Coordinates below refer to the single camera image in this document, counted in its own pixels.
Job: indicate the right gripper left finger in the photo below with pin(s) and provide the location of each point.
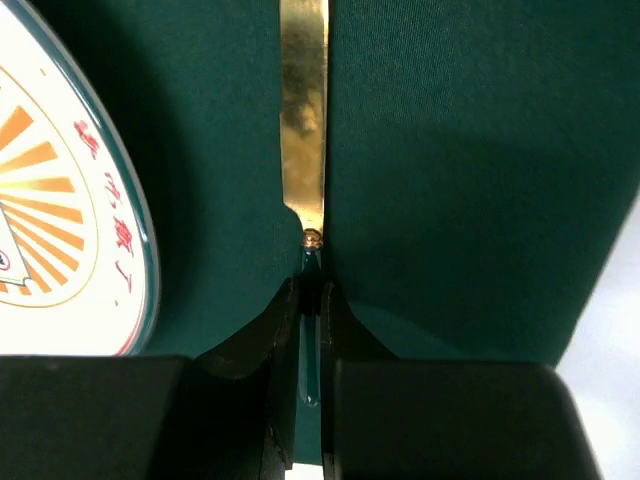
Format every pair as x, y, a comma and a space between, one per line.
227, 414

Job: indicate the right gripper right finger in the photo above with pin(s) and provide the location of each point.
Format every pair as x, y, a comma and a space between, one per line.
383, 417

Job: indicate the orange sunburst patterned plate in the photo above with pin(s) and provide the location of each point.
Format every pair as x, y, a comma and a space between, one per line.
80, 269

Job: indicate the dark green cloth napkin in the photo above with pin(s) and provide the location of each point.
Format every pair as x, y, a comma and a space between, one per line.
482, 157

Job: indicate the gold knife black handle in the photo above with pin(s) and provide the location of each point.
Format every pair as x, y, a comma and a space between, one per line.
304, 43

